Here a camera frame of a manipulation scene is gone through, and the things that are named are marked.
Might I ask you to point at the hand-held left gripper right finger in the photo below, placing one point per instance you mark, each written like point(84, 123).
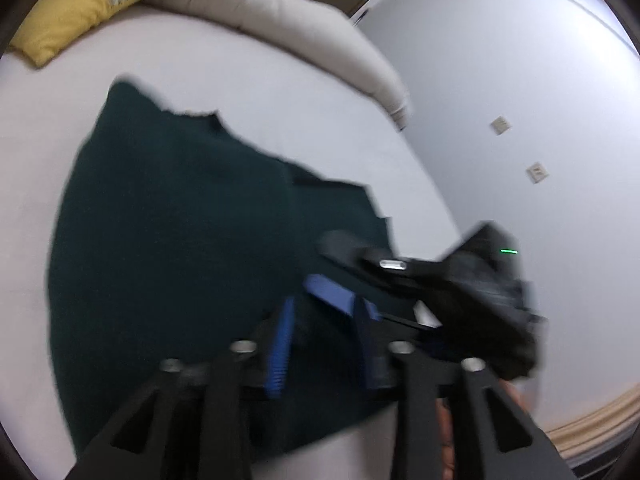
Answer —
point(367, 345)

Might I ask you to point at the beige duvet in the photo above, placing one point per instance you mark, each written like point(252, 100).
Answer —
point(300, 25)

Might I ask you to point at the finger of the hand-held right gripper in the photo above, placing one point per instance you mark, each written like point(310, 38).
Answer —
point(330, 295)
point(360, 255)

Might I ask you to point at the bed with white sheet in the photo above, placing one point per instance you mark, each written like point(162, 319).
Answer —
point(300, 110)

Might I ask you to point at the beige wall socket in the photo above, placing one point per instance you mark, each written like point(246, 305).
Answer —
point(537, 172)
point(500, 125)

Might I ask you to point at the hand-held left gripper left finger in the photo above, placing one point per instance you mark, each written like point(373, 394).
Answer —
point(280, 350)

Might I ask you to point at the dark green sweater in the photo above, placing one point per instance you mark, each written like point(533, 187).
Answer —
point(175, 235)

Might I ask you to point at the yellow pillow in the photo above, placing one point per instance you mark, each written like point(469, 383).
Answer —
point(75, 5)

